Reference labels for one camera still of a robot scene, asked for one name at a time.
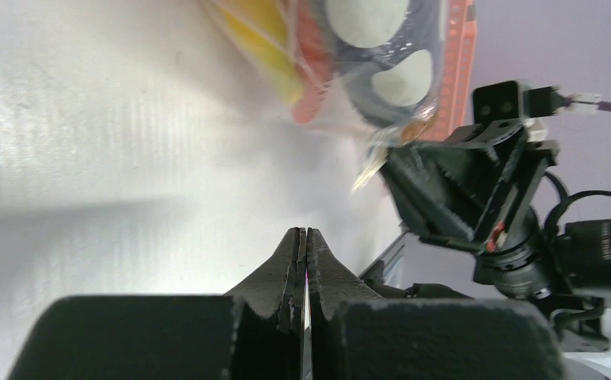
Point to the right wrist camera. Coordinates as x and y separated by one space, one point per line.
512 100

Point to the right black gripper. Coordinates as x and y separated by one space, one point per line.
472 193

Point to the pink plastic basket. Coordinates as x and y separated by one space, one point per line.
461 33

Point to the polka dot zip bag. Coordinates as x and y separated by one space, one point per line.
367 68

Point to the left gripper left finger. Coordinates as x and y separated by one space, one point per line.
252 331

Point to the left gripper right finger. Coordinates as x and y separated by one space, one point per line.
358 334

